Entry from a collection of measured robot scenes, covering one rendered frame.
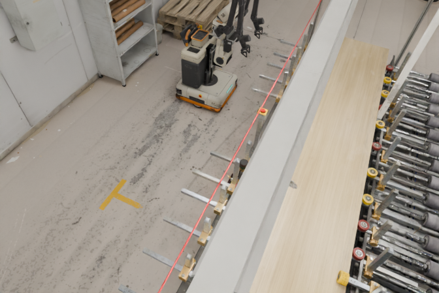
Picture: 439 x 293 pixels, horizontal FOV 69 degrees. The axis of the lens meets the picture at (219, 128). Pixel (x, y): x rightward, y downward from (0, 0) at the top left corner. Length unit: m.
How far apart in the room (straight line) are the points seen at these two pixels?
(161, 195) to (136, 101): 1.53
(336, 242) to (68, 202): 2.60
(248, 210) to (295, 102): 0.35
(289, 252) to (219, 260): 1.77
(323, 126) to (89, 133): 2.75
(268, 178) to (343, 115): 2.65
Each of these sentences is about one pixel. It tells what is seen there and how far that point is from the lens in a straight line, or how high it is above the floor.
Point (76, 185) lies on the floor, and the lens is 3.83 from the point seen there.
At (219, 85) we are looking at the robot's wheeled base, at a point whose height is 0.28.
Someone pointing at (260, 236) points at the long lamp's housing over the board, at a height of 2.38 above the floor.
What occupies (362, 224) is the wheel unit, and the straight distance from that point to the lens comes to 2.64.
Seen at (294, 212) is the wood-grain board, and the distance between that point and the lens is 2.51.
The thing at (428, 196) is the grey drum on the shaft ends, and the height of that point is 0.84.
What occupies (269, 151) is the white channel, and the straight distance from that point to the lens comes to 0.75.
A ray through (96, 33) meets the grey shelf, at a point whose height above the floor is 0.77.
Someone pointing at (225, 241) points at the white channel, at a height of 2.46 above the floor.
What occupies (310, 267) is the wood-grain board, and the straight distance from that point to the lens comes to 2.37.
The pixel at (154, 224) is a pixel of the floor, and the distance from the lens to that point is 3.40.
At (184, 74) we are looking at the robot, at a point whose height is 0.47.
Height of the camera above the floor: 3.04
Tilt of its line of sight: 47 degrees down
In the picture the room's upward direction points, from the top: 4 degrees clockwise
